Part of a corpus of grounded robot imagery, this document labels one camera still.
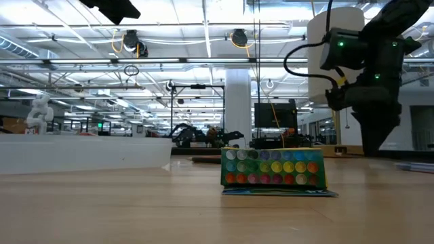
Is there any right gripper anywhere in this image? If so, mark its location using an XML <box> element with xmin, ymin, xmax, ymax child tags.
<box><xmin>351</xmin><ymin>67</ymin><xmax>404</xmax><ymax>157</ymax></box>

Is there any blue grey pen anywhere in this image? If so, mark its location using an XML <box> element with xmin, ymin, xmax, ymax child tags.
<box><xmin>395</xmin><ymin>161</ymin><xmax>434</xmax><ymax>171</ymax></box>

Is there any green yellow crayon box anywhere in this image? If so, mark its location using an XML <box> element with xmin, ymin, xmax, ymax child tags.
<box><xmin>220</xmin><ymin>146</ymin><xmax>339</xmax><ymax>198</ymax></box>

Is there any clear plastic pencil case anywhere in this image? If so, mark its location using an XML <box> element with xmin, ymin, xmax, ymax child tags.
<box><xmin>0</xmin><ymin>134</ymin><xmax>173</xmax><ymax>176</ymax></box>

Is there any white shade wooden table lamp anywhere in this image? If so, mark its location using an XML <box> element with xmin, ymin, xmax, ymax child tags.
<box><xmin>307</xmin><ymin>6</ymin><xmax>366</xmax><ymax>159</ymax></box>

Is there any black monitor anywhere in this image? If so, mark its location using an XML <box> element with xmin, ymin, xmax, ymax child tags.
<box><xmin>254</xmin><ymin>99</ymin><xmax>298</xmax><ymax>129</ymax></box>

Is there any black metal rig stand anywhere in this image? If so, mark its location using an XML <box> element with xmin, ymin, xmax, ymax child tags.
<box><xmin>170</xmin><ymin>83</ymin><xmax>226</xmax><ymax>148</ymax></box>

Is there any white building column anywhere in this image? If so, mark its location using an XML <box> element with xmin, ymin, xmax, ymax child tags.
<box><xmin>224</xmin><ymin>69</ymin><xmax>252</xmax><ymax>149</ymax></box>

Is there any brown cardboard box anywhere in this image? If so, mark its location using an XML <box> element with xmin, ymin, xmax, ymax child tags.
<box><xmin>0</xmin><ymin>117</ymin><xmax>28</xmax><ymax>134</ymax></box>

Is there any black ceiling cable reel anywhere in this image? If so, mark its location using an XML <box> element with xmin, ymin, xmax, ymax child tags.
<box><xmin>122</xmin><ymin>29</ymin><xmax>149</xmax><ymax>58</ymax></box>
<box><xmin>231</xmin><ymin>28</ymin><xmax>249</xmax><ymax>47</ymax></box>

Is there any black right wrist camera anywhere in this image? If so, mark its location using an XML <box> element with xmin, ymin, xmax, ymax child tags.
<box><xmin>325</xmin><ymin>83</ymin><xmax>354</xmax><ymax>111</ymax></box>

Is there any black cable ring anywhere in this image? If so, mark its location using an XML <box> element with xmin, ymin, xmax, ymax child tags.
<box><xmin>123</xmin><ymin>64</ymin><xmax>140</xmax><ymax>77</ymax></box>

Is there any hanging yellow cable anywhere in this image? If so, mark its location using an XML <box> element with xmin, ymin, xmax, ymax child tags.
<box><xmin>260</xmin><ymin>86</ymin><xmax>285</xmax><ymax>149</ymax></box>

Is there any grey ceiling duct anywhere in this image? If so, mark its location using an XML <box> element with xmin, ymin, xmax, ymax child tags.
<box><xmin>0</xmin><ymin>35</ymin><xmax>60</xmax><ymax>70</ymax></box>

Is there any black right camera cable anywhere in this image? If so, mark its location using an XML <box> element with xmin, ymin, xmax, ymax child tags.
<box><xmin>283</xmin><ymin>0</ymin><xmax>342</xmax><ymax>89</ymax></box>

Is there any hanging black cable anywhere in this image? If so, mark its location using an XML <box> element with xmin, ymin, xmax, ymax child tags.
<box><xmin>257</xmin><ymin>0</ymin><xmax>262</xmax><ymax>140</ymax></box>

